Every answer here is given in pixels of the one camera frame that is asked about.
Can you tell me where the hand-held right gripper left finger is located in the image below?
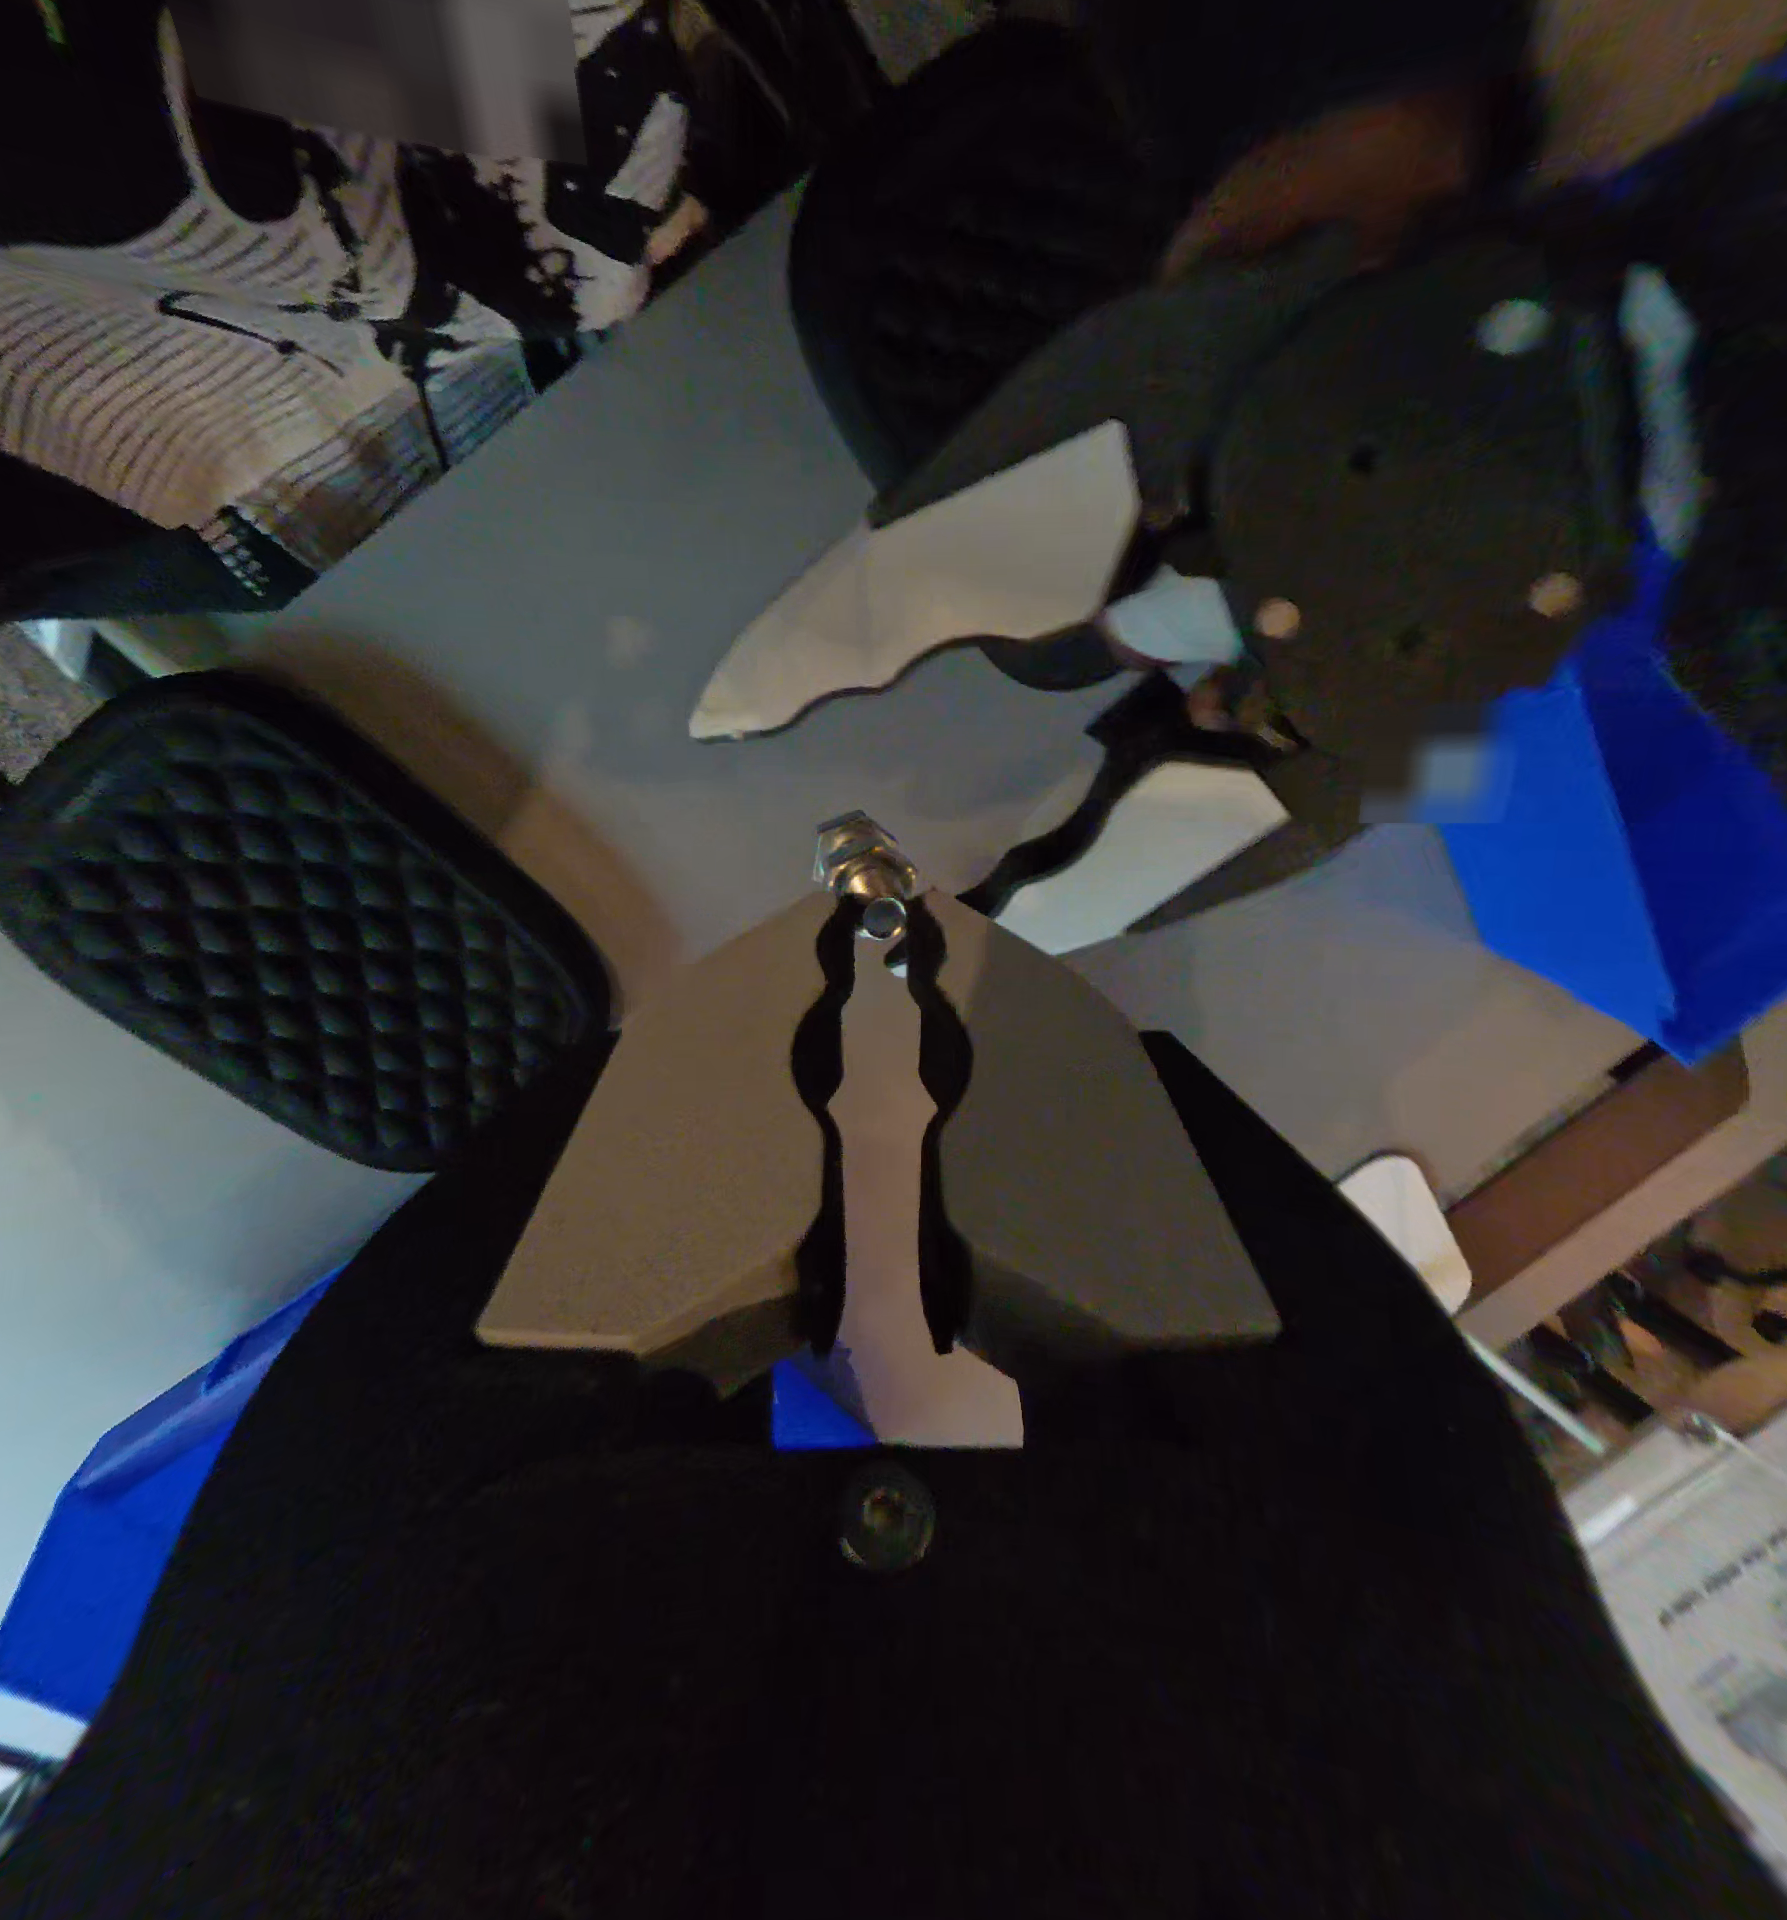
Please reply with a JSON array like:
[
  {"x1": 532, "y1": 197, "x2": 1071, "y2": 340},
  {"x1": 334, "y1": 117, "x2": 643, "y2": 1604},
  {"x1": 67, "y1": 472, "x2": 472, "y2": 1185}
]
[{"x1": 474, "y1": 897, "x2": 853, "y2": 1397}]

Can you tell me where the blue divided plastic bin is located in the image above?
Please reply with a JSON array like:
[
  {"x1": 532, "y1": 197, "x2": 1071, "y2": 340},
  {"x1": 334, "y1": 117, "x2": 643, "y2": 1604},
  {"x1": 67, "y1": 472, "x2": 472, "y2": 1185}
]
[{"x1": 1436, "y1": 532, "x2": 1787, "y2": 1070}]

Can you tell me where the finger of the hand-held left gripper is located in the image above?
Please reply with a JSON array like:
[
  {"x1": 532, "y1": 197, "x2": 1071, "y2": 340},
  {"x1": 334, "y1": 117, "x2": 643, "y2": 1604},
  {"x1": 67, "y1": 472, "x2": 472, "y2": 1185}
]
[
  {"x1": 688, "y1": 420, "x2": 1243, "y2": 745},
  {"x1": 959, "y1": 681, "x2": 1297, "y2": 956}
]

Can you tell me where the steel hex bolt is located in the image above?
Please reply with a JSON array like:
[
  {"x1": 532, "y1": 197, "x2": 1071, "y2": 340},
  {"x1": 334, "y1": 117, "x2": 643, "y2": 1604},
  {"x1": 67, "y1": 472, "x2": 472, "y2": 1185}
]
[{"x1": 812, "y1": 811, "x2": 915, "y2": 947}]

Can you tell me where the person's left forearm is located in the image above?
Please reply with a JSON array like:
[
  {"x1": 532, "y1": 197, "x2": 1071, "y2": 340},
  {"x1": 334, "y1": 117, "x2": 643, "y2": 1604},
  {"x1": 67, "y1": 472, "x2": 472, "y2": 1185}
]
[{"x1": 1642, "y1": 82, "x2": 1787, "y2": 842}]

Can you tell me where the person's left hand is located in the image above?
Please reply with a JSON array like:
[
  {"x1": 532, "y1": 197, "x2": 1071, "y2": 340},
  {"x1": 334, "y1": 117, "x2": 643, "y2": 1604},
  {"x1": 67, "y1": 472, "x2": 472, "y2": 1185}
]
[{"x1": 1158, "y1": 93, "x2": 1505, "y2": 285}]

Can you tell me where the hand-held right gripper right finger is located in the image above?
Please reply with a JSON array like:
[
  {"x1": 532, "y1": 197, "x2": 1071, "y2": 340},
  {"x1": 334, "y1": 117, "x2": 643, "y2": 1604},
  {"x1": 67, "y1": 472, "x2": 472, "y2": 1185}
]
[{"x1": 907, "y1": 892, "x2": 1284, "y2": 1403}]

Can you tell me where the black textured pad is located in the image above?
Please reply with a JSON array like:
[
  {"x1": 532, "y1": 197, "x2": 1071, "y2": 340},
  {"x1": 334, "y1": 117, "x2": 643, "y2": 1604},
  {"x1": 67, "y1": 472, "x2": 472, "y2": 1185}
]
[
  {"x1": 0, "y1": 671, "x2": 613, "y2": 1174},
  {"x1": 789, "y1": 36, "x2": 1184, "y2": 485}
]

